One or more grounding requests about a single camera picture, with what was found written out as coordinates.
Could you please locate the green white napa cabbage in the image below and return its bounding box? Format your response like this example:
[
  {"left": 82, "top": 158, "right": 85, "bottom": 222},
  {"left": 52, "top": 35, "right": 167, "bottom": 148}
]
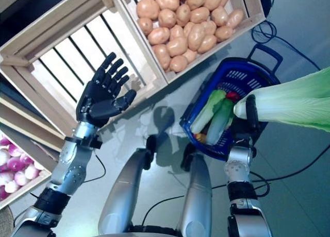
[
  {"left": 192, "top": 89, "right": 226, "bottom": 133},
  {"left": 233, "top": 66, "right": 330, "bottom": 132},
  {"left": 206, "top": 99, "right": 235, "bottom": 145}
]

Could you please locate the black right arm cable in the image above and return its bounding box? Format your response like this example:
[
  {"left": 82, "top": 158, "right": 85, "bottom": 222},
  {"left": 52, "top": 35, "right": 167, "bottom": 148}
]
[{"left": 247, "top": 171, "right": 271, "bottom": 198}]

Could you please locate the slatted wooden crate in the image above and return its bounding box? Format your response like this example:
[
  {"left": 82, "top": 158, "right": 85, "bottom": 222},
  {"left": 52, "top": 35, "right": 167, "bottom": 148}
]
[{"left": 0, "top": 0, "right": 168, "bottom": 137}]

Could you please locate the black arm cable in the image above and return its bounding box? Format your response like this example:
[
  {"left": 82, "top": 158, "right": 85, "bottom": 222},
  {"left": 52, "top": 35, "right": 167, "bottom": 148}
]
[
  {"left": 84, "top": 152, "right": 106, "bottom": 183},
  {"left": 247, "top": 171, "right": 271, "bottom": 198}
]

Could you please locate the thin black floor cable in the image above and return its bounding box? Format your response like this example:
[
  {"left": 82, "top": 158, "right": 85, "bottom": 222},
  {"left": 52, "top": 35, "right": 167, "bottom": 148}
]
[{"left": 142, "top": 195, "right": 185, "bottom": 226}]

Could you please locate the blue plastic shopping basket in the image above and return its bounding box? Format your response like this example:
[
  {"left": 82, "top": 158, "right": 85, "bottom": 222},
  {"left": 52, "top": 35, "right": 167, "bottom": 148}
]
[{"left": 179, "top": 43, "right": 284, "bottom": 162}]

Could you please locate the long black floor cable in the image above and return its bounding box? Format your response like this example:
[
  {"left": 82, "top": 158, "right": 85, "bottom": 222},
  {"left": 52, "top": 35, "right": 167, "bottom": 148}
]
[{"left": 212, "top": 20, "right": 330, "bottom": 190}]

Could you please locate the wooden potato crate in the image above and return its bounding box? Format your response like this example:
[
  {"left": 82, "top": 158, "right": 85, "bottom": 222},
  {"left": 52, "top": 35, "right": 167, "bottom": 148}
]
[{"left": 113, "top": 0, "right": 266, "bottom": 84}]

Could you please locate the silver left robot leg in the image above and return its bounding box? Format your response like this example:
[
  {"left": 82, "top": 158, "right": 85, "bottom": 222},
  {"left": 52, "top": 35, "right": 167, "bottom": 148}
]
[{"left": 97, "top": 135, "right": 158, "bottom": 235}]

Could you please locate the grey woven basket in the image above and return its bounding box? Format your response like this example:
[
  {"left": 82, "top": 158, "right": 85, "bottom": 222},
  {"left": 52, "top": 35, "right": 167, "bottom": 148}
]
[{"left": 0, "top": 205, "right": 13, "bottom": 237}]

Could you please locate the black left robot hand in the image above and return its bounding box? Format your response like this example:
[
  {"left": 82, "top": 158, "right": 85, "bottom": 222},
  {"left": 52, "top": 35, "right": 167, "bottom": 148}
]
[{"left": 75, "top": 52, "right": 137, "bottom": 127}]

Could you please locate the dark robot waist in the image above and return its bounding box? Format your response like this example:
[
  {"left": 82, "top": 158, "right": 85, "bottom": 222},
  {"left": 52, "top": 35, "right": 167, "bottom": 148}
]
[{"left": 123, "top": 224, "right": 186, "bottom": 237}]

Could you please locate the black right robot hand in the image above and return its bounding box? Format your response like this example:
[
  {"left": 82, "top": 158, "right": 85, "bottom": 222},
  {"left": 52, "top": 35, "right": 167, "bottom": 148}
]
[{"left": 232, "top": 94, "right": 261, "bottom": 146}]

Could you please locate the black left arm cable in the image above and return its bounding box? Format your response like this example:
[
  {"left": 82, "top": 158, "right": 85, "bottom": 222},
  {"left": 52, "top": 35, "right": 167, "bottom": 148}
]
[{"left": 84, "top": 152, "right": 106, "bottom": 183}]

